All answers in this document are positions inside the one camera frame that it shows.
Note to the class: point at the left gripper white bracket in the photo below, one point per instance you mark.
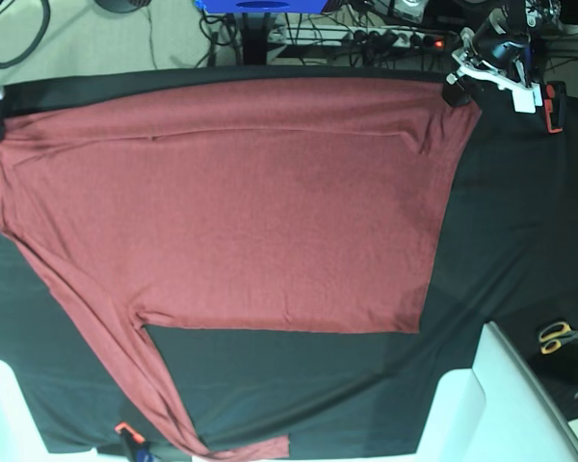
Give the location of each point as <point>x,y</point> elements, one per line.
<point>499,59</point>

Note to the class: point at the red long-sleeve T-shirt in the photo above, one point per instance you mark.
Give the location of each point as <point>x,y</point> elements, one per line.
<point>310,205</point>

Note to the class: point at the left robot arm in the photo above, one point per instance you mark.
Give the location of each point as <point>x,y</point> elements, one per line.
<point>520,18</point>

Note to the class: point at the orange black clamp right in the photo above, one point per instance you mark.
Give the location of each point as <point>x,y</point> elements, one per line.
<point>554,104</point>

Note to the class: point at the white power strip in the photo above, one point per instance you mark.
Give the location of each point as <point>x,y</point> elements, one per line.
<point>404,37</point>

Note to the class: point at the black table cloth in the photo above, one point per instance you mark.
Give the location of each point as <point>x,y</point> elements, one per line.
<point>507,252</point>

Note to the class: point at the blue plastic bin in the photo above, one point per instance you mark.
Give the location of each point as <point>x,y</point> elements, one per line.
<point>261,6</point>

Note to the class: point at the orange blue clamp bottom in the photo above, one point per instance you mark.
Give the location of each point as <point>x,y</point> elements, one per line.
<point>135,446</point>

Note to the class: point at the black camera stand post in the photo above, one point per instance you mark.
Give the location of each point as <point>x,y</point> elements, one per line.
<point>254,30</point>

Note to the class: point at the yellow-handled scissors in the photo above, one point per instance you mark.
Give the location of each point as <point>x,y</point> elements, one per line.
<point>555,336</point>

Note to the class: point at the white left table frame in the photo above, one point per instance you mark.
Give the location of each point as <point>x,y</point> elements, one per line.
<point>19,436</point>

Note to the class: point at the white table frame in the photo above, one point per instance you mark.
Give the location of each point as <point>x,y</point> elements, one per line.
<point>19,436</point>
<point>496,410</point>

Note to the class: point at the white right table frame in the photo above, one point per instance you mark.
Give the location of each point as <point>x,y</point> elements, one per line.
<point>496,410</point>

